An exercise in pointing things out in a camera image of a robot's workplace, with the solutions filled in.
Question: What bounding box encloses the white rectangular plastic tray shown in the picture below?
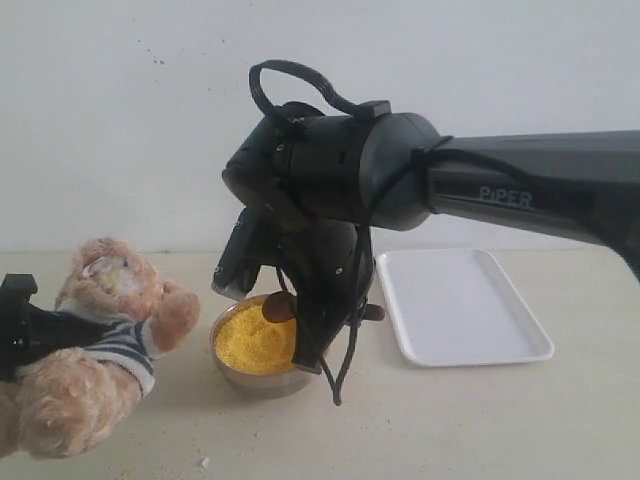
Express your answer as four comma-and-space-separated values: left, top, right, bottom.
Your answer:
377, 248, 555, 368

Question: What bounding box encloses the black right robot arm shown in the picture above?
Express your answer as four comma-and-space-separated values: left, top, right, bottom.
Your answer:
212, 102, 639, 373

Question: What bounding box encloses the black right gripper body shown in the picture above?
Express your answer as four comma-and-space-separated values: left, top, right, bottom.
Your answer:
222, 100, 375, 320

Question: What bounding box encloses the dark wooden spoon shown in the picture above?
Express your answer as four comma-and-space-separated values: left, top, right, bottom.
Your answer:
262, 291, 386, 323

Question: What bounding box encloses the tan teddy bear striped sweater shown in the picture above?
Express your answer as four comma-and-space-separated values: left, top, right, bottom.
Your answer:
1, 237, 201, 459

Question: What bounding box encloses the steel bowl of yellow millet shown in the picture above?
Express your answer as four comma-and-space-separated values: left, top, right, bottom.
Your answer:
210, 294, 318, 399

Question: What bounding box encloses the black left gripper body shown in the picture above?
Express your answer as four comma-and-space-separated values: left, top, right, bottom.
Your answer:
1, 273, 38, 382

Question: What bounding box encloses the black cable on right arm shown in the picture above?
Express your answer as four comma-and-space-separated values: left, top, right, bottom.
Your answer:
248, 59, 391, 407

